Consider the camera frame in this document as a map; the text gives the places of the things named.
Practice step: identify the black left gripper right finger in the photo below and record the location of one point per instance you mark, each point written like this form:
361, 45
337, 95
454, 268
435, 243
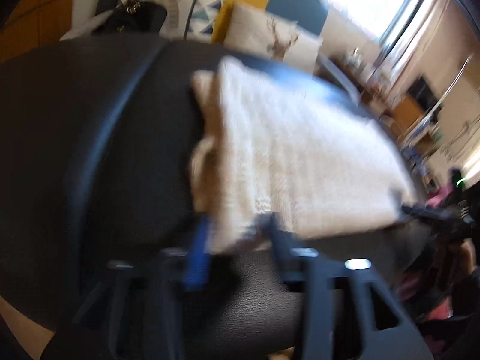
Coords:
301, 270

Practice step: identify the cream knitted sweater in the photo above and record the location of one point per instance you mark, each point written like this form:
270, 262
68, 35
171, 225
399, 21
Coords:
268, 148

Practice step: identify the person right hand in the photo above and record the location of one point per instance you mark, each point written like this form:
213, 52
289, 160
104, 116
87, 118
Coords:
466, 260

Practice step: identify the deer print cushion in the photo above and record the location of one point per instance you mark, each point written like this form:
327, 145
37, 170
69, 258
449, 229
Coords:
256, 32

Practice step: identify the grey yellow blue sofa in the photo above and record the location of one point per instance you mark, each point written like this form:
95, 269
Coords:
310, 15

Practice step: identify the black monitor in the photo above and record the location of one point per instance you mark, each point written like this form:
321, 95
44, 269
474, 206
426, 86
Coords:
421, 91

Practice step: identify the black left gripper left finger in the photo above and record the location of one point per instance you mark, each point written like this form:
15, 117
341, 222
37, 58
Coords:
180, 271

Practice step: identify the triangle pattern cushion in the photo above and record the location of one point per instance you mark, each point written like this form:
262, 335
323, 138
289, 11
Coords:
188, 19

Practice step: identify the black handbag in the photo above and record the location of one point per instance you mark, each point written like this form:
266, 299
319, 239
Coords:
134, 17

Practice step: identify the wooden side desk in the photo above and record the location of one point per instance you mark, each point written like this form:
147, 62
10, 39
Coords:
400, 113

